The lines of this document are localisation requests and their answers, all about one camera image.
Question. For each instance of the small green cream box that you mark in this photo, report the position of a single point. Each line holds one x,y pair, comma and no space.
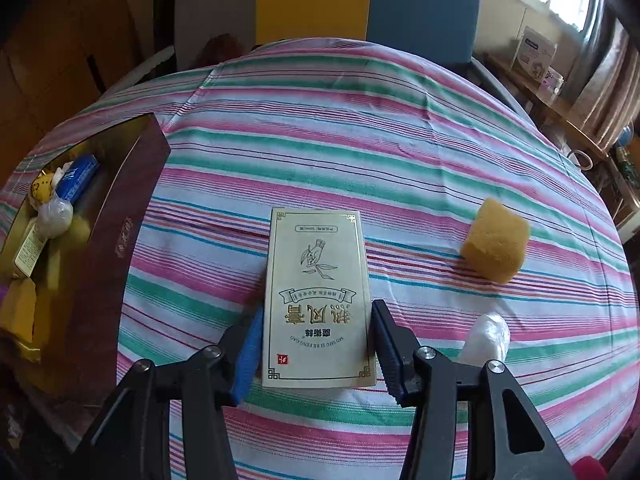
30,250

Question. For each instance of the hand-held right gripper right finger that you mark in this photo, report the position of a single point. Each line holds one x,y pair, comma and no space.
387,350

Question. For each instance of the small white plastic bag bundle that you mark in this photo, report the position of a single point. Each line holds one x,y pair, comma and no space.
482,335

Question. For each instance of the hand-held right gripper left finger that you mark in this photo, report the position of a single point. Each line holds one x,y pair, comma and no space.
247,355

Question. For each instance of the striped tablecloth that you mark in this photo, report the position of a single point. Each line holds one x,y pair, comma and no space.
350,125

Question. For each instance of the wooden desk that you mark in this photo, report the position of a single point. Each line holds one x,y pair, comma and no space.
560,110

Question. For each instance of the grey yellow blue sofa backrest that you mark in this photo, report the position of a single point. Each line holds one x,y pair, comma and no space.
315,0

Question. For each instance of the dark wooden chair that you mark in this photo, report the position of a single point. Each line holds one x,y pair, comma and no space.
167,5

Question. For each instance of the beige curtain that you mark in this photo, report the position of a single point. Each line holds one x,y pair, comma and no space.
610,90

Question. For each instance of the large cream carton box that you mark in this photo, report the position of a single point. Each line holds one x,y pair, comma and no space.
320,300

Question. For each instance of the blue tissue packet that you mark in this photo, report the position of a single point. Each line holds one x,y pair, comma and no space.
77,175

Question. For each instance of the maroon gift box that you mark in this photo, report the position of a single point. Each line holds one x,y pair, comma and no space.
115,240

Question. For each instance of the white printed carton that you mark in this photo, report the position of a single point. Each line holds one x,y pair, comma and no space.
532,55

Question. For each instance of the yellow plush toy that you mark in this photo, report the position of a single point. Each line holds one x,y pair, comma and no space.
42,190

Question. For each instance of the large white plastic bag bundle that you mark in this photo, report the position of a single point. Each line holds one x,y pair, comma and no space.
55,217

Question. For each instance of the yellow cube sponge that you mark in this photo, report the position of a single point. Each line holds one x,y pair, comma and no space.
495,240

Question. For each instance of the red cloth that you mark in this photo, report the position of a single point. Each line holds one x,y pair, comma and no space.
592,470

